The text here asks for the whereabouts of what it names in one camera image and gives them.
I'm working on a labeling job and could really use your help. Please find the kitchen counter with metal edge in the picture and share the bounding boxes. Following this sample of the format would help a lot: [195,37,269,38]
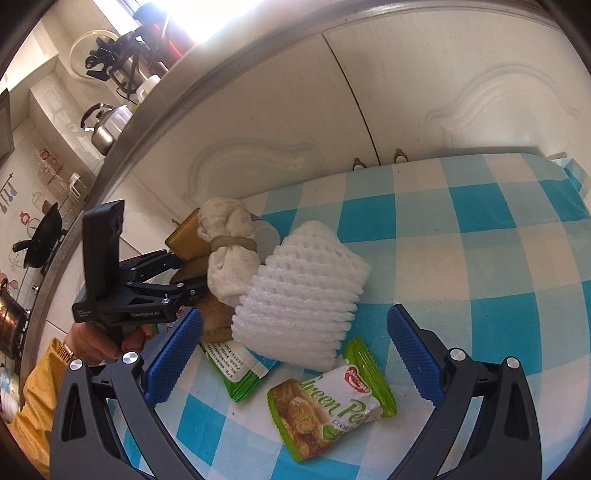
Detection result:
[23,0,462,370]

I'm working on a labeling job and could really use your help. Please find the blue checkered tablecloth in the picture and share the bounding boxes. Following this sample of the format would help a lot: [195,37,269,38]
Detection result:
[106,154,591,480]

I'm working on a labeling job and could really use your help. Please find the green cookie packet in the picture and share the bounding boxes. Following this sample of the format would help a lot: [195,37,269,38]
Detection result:
[267,336,398,461]

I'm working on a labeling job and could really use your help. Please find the red thermos flask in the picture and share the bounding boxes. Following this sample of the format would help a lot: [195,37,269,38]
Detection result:
[152,0,197,63]

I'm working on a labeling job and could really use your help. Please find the person's left hand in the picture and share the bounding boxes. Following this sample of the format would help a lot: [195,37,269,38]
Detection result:
[69,322,153,363]

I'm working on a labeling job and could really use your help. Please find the mustard brown box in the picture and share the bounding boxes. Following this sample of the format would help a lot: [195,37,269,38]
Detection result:
[165,210,213,261]

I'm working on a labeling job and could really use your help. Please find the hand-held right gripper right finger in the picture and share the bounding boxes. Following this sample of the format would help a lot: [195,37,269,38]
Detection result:
[387,304,541,480]

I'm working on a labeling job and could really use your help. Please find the black wok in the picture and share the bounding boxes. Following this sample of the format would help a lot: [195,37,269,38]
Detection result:
[11,203,63,271]

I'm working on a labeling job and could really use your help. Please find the white cup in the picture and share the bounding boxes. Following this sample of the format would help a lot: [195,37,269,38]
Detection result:
[136,74,162,100]

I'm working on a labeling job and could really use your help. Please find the white cloth bundle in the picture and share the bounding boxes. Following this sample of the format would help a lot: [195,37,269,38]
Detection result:
[198,198,262,306]

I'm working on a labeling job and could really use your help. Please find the black tripod stand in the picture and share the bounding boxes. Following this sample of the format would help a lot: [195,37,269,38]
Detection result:
[85,2,162,97]

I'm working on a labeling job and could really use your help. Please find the steel cooking pot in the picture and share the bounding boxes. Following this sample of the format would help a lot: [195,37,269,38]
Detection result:
[0,277,31,358]

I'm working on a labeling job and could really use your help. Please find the tan rubber band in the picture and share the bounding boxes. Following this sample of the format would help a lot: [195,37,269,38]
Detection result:
[210,234,257,251]

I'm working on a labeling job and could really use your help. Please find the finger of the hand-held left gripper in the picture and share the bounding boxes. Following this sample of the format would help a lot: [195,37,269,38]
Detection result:
[131,277,208,306]
[119,249,185,283]

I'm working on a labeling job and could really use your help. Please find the green and white packet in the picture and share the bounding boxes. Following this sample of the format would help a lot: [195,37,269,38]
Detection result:
[199,339,283,403]

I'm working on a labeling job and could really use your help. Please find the white dish rack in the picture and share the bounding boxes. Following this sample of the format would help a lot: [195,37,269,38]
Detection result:
[69,173,90,204]

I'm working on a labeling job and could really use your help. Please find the glass pot lid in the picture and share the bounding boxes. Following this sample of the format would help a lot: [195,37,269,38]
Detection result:
[69,28,122,81]

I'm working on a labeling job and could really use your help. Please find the steel kettle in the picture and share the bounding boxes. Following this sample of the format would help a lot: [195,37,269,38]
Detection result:
[81,102,134,157]

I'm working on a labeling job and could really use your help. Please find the brown wrapper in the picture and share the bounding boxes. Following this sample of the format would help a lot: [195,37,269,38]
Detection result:
[171,256,238,343]

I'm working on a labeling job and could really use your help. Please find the clear plastic bottle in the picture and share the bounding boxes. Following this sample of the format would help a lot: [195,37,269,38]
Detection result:
[252,219,280,259]

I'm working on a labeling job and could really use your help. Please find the cartoon wall stickers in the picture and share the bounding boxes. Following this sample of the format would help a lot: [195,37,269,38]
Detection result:
[0,148,61,287]

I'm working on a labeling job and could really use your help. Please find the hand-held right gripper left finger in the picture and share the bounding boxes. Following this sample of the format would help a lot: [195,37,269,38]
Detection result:
[50,307,205,480]

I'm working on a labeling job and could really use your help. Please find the white foam fruit net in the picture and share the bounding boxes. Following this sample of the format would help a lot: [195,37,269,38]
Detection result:
[231,220,372,372]

